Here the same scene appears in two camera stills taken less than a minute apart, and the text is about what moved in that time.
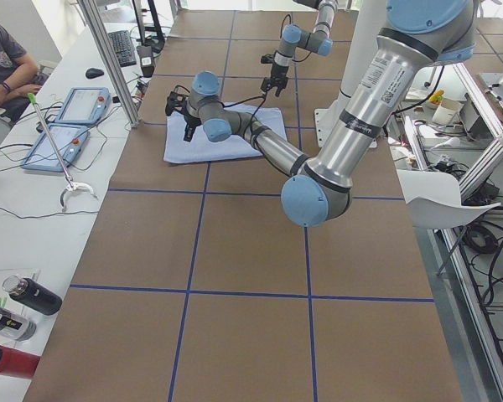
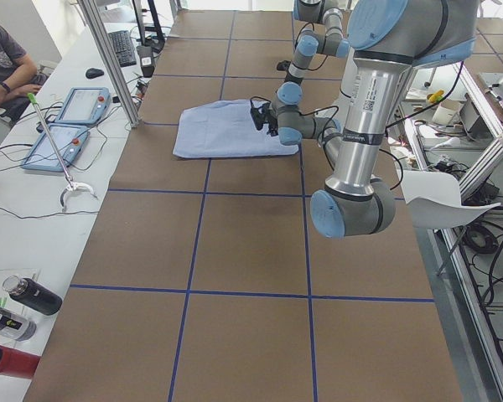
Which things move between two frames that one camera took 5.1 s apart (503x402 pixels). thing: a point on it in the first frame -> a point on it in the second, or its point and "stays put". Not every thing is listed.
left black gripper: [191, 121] -> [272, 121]
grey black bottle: [7, 323] stays put
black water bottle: [33, 294] stays put
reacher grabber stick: [70, 185] stays put
